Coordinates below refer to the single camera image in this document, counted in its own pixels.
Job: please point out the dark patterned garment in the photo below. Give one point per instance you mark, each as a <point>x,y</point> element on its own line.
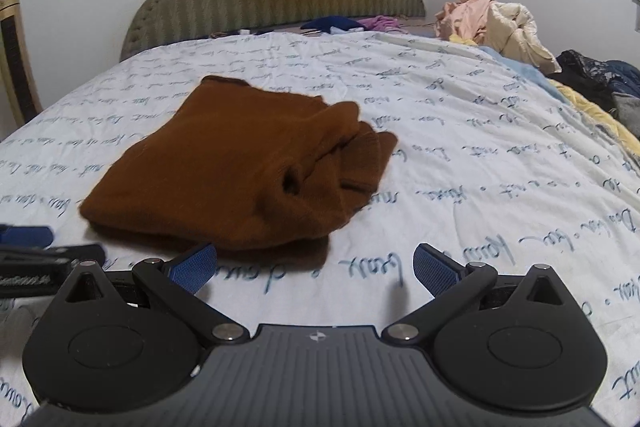
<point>595,74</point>

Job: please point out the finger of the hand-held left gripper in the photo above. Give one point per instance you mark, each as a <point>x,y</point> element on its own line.
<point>80,253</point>
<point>25,236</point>

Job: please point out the gold standing air conditioner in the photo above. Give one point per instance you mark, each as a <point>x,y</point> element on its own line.
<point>15,57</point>

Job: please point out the grey cloth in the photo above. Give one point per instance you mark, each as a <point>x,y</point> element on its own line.
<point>629,112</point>

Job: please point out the purple cloth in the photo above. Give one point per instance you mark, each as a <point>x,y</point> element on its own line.
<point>382,24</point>

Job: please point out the pink garment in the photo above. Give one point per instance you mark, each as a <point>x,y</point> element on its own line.
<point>462,17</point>

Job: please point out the brown knit sweater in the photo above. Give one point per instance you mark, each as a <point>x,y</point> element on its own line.
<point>225,172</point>

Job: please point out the dark blue cloth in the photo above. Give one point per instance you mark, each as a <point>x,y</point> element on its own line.
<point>325,24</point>

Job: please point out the light blue cloth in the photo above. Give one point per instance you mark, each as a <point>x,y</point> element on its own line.
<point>530,74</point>

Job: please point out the cream padded jacket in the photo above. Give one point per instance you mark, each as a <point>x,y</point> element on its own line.
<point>520,34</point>

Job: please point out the white script-printed bed sheet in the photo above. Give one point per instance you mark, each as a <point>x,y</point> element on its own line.
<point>475,167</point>

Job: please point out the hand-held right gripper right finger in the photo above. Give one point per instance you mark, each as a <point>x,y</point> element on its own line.
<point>434,268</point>

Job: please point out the yellow cloth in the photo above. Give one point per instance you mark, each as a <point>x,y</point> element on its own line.
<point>595,117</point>

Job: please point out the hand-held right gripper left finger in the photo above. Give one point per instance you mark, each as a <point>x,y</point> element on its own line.
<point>192,268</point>

